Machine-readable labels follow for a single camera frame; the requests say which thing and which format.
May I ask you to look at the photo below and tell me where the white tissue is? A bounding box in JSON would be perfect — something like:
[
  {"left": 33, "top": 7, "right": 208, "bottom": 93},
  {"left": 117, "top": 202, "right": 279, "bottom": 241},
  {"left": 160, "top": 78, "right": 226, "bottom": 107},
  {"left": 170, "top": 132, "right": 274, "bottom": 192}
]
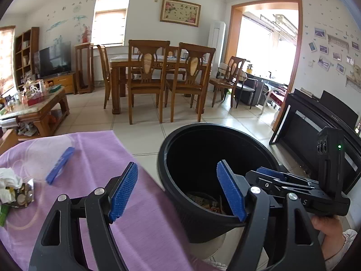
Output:
[{"left": 0, "top": 168, "right": 23, "bottom": 204}]

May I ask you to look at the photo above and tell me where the framed flower picture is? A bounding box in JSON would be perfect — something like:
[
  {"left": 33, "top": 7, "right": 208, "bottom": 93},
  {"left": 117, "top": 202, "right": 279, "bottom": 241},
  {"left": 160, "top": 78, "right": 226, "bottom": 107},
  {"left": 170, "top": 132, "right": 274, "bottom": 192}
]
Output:
[{"left": 160, "top": 0, "right": 201, "bottom": 28}]

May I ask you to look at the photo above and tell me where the green wrapper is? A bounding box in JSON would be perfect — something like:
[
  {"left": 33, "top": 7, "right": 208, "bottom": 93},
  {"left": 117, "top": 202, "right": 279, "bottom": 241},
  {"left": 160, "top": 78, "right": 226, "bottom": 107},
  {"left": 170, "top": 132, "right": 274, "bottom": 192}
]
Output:
[{"left": 0, "top": 203, "right": 10, "bottom": 228}]

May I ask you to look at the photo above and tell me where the wooden television cabinet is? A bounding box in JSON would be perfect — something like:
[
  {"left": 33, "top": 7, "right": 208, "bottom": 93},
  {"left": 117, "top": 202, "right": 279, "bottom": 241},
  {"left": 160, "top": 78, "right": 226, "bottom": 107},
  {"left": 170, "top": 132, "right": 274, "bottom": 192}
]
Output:
[{"left": 42, "top": 72, "right": 77, "bottom": 95}]

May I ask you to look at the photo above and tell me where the coffee table clutter pile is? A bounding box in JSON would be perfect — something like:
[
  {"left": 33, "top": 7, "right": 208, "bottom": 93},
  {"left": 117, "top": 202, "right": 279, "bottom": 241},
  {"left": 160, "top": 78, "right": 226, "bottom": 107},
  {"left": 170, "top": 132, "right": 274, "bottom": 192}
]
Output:
[{"left": 0, "top": 77, "right": 62, "bottom": 113}]

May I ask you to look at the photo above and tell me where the flat screen television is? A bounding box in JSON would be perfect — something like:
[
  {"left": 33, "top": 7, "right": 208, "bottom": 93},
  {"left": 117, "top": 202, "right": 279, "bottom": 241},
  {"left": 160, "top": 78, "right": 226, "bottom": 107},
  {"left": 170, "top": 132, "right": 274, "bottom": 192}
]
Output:
[{"left": 34, "top": 41, "right": 72, "bottom": 78}]

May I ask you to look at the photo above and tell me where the grey padded chair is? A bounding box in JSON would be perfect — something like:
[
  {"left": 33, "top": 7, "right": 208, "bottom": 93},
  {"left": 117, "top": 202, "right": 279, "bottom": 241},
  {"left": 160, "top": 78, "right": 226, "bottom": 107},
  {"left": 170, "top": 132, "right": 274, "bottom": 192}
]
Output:
[{"left": 234, "top": 72, "right": 258, "bottom": 109}]

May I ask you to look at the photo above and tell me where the wooden dining table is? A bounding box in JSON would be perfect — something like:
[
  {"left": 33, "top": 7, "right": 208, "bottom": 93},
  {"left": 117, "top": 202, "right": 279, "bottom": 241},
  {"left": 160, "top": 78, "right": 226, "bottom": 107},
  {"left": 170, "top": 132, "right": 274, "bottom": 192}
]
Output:
[{"left": 109, "top": 55, "right": 213, "bottom": 115}]

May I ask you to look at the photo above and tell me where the black trash bin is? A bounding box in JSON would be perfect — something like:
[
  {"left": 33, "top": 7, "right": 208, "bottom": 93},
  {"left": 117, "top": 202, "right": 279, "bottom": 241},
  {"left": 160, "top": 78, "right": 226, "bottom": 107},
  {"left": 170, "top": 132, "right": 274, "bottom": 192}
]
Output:
[{"left": 157, "top": 123, "right": 281, "bottom": 244}]

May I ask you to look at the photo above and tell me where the person's right hand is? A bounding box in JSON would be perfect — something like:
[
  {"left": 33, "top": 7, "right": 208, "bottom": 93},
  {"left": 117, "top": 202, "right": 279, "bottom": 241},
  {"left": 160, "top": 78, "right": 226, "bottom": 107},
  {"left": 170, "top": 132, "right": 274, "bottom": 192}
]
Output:
[{"left": 312, "top": 216, "right": 346, "bottom": 260}]

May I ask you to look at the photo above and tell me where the wooden bookshelf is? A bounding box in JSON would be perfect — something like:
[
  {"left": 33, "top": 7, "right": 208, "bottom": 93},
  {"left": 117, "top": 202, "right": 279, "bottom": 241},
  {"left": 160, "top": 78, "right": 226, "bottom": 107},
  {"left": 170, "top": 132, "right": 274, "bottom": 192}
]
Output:
[{"left": 14, "top": 27, "right": 40, "bottom": 84}]

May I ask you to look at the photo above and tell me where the orange wooden door frame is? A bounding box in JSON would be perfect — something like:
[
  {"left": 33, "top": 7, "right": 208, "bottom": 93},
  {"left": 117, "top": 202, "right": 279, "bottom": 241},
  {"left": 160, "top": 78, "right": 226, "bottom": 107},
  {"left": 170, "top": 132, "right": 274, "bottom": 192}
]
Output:
[{"left": 227, "top": 0, "right": 303, "bottom": 96}]

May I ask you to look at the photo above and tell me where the blue wall decal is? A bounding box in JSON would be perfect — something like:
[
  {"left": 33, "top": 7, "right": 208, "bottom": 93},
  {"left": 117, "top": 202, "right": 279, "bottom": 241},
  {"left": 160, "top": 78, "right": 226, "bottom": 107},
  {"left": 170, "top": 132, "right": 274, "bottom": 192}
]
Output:
[{"left": 46, "top": 0, "right": 92, "bottom": 46}]

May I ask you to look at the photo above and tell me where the narrow window with blind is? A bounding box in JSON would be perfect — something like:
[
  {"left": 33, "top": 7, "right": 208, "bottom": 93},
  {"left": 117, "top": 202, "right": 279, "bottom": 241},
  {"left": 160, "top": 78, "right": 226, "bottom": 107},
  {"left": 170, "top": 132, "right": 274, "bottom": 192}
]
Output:
[{"left": 91, "top": 0, "right": 131, "bottom": 46}]

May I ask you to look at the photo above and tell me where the wooden coffee table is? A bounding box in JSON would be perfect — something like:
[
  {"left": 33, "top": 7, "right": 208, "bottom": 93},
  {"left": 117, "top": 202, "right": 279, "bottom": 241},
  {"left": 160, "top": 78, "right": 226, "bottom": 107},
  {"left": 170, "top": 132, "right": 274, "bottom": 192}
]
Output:
[{"left": 0, "top": 86, "right": 70, "bottom": 140}]

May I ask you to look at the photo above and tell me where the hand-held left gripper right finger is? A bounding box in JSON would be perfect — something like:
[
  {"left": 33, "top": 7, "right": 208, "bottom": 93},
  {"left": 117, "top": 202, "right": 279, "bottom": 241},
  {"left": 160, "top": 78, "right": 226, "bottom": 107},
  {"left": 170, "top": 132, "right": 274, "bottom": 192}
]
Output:
[{"left": 217, "top": 159, "right": 325, "bottom": 271}]

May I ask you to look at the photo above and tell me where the group of wall photos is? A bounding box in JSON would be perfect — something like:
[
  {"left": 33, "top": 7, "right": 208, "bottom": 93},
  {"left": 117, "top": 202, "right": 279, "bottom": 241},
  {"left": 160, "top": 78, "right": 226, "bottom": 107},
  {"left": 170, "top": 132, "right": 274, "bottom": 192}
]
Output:
[{"left": 307, "top": 27, "right": 361, "bottom": 77}]

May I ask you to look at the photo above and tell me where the foil wrapper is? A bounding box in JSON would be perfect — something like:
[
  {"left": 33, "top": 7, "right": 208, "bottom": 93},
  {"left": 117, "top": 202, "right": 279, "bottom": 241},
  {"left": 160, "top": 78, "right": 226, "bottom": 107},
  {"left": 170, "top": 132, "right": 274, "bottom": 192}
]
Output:
[{"left": 10, "top": 178, "right": 35, "bottom": 209}]

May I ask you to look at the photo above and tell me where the blue packet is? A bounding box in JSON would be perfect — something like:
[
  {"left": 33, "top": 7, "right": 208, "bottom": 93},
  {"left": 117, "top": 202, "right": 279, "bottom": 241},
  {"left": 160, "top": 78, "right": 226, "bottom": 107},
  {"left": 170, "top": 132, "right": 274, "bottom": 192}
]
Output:
[{"left": 46, "top": 147, "right": 75, "bottom": 185}]

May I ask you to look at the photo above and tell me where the purple printed cloth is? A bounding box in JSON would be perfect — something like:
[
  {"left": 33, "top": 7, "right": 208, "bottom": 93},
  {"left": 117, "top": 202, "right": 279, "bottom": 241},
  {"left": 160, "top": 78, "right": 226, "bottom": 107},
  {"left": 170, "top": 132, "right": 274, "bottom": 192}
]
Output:
[{"left": 0, "top": 130, "right": 226, "bottom": 271}]

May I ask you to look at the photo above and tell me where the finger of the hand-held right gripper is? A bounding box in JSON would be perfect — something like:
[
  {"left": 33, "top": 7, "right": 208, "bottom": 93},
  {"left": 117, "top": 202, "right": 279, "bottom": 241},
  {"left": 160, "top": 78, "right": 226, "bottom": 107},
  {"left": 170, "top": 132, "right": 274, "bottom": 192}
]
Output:
[
  {"left": 255, "top": 167, "right": 313, "bottom": 185},
  {"left": 245, "top": 170, "right": 320, "bottom": 197}
]

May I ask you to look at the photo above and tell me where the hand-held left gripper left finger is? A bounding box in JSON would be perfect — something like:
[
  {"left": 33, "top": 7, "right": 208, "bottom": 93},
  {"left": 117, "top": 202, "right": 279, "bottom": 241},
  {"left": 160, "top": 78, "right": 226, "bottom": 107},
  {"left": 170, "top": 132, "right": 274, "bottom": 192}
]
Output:
[{"left": 28, "top": 161, "right": 139, "bottom": 271}]

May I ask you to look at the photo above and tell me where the red flower arrangement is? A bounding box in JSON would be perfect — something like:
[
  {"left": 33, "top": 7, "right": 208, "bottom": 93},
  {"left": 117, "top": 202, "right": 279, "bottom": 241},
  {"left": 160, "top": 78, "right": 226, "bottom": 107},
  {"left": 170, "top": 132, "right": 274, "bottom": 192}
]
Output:
[{"left": 80, "top": 25, "right": 91, "bottom": 43}]

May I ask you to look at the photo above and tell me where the black digital piano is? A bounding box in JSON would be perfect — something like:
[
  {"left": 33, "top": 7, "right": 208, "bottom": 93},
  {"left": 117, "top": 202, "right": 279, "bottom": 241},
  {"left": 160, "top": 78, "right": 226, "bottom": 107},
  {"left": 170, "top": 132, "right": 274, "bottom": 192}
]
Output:
[{"left": 269, "top": 88, "right": 361, "bottom": 195}]

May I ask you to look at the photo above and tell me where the white standing air conditioner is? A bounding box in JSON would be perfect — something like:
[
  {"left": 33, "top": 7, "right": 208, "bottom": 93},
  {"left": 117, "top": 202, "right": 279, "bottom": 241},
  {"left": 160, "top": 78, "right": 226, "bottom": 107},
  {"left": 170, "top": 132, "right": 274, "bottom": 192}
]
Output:
[{"left": 208, "top": 20, "right": 227, "bottom": 60}]

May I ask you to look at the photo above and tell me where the wide window with blind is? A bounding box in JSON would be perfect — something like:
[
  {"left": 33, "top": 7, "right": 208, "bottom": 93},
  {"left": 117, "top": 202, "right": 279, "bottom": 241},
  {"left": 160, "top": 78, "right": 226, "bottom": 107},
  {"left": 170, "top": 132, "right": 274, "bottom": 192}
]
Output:
[{"left": 0, "top": 25, "right": 16, "bottom": 91}]

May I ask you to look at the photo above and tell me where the person's right forearm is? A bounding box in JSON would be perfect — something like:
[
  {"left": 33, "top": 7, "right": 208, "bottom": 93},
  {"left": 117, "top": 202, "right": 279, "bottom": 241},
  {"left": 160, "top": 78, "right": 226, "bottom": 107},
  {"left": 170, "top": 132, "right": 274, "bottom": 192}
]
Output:
[{"left": 324, "top": 229, "right": 359, "bottom": 271}]

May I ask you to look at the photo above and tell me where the tall wooden plant stand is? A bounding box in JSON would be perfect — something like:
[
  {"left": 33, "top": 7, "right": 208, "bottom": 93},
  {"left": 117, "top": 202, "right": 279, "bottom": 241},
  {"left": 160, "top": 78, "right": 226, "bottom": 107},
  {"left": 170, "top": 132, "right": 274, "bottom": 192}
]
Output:
[{"left": 74, "top": 42, "right": 95, "bottom": 94}]

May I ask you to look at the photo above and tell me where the wooden dining chair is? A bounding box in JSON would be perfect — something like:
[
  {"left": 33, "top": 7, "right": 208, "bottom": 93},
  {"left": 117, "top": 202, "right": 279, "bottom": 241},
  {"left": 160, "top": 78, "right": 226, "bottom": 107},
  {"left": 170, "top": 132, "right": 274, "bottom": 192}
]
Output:
[
  {"left": 209, "top": 56, "right": 246, "bottom": 108},
  {"left": 97, "top": 44, "right": 112, "bottom": 109},
  {"left": 165, "top": 46, "right": 187, "bottom": 60},
  {"left": 128, "top": 40, "right": 170, "bottom": 125},
  {"left": 164, "top": 42, "right": 216, "bottom": 122}
]

